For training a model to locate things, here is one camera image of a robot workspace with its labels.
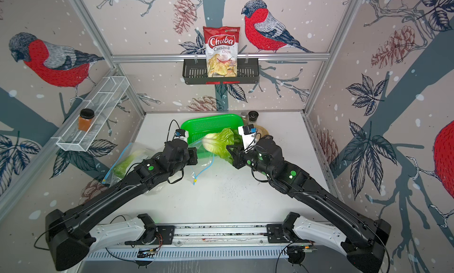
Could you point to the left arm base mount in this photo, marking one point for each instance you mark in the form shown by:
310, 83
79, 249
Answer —
155, 235

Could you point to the clear zipper bag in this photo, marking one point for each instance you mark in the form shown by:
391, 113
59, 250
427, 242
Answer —
109, 180
205, 160

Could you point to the black cap pepper grinder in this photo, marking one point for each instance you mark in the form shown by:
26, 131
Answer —
252, 117

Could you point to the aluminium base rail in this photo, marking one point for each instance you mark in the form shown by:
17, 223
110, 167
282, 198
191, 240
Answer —
227, 234

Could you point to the green plastic basket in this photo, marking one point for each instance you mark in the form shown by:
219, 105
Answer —
200, 127

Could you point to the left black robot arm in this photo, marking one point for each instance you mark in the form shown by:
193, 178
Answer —
68, 233

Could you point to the yellow bamboo steamer bowl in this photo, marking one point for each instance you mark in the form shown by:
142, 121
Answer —
261, 130

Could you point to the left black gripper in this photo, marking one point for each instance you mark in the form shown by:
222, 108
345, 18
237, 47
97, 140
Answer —
193, 152

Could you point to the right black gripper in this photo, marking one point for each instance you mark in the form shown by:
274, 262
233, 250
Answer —
239, 156

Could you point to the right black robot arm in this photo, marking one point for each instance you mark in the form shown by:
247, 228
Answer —
298, 184

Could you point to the red cassava chips bag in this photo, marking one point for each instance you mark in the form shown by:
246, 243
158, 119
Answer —
221, 51

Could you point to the metal cap spice jar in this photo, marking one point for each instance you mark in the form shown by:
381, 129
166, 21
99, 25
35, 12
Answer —
244, 116

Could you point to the chinese cabbage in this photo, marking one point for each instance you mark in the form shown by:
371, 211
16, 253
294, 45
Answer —
217, 143
121, 169

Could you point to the orange spice jar black lid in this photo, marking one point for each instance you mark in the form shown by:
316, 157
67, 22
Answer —
85, 119

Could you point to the clear acrylic wall shelf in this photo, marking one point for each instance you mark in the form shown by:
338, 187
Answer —
107, 96

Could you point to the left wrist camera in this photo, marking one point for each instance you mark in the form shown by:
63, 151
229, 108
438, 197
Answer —
181, 134

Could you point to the black wall basket shelf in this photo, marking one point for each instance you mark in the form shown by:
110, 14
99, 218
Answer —
195, 73

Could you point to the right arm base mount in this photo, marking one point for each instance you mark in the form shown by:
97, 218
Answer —
278, 233

